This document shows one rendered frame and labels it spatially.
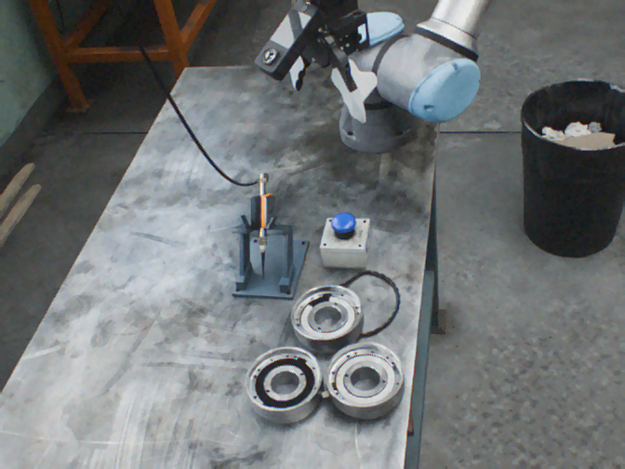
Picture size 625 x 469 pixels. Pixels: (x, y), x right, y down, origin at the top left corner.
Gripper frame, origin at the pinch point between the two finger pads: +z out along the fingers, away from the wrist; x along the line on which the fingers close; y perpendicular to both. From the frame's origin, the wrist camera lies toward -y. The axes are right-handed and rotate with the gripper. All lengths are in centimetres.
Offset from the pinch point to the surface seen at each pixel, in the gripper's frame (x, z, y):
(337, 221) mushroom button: -6.8, 14.5, -6.5
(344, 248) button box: -9.8, 17.6, -8.1
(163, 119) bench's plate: 52, 21, -4
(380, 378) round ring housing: -30.3, 19.1, -20.9
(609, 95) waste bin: 16, 63, 112
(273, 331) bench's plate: -11.0, 21.8, -24.5
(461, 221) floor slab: 42, 102, 78
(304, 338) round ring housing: -17.8, 18.5, -23.6
